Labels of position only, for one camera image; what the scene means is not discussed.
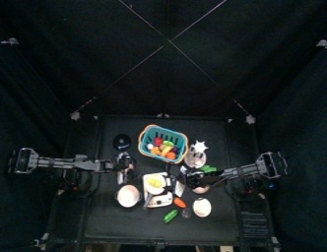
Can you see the red toy fruit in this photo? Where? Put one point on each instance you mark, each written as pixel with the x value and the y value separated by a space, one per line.
pixel 158 141

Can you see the yellow toy banana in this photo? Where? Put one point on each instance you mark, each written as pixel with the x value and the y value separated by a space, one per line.
pixel 166 150

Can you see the white toy egg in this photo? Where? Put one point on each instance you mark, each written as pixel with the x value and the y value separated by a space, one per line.
pixel 148 146

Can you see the orange toy fruit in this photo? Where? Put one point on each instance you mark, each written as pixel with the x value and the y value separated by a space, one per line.
pixel 171 156

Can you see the teal toy shopping basket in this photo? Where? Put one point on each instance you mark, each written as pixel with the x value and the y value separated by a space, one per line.
pixel 148 138

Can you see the green leafy toy vegetable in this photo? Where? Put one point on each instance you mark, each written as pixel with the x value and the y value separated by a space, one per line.
pixel 209 169

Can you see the purple toy eggplant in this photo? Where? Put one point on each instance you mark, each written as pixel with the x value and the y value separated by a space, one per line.
pixel 174 150

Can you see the pink toy bowl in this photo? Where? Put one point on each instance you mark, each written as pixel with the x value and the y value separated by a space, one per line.
pixel 199 189

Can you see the white toy card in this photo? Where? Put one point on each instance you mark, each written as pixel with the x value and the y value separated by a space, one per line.
pixel 179 189

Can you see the white toy pot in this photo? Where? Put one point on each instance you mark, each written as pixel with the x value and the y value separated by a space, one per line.
pixel 127 196

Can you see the white toy bowl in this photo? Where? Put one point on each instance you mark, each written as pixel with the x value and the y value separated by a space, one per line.
pixel 200 207

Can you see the yellow toy food piece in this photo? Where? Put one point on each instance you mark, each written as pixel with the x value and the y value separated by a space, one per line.
pixel 154 182

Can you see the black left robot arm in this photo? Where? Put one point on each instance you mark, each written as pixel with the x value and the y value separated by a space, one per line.
pixel 60 162

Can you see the grey frame corner bracket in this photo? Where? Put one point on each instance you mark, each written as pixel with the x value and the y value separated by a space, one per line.
pixel 250 119
pixel 73 115

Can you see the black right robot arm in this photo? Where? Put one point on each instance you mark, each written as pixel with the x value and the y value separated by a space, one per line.
pixel 245 171

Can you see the white star-shaped toy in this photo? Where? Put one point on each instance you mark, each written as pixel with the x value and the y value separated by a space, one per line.
pixel 199 146

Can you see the green toy pea pod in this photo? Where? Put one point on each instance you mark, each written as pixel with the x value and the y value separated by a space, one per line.
pixel 170 216

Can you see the orange toy carrot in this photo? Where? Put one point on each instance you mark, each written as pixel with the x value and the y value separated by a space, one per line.
pixel 179 202

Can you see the black round disc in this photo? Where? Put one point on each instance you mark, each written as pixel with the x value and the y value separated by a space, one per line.
pixel 122 142

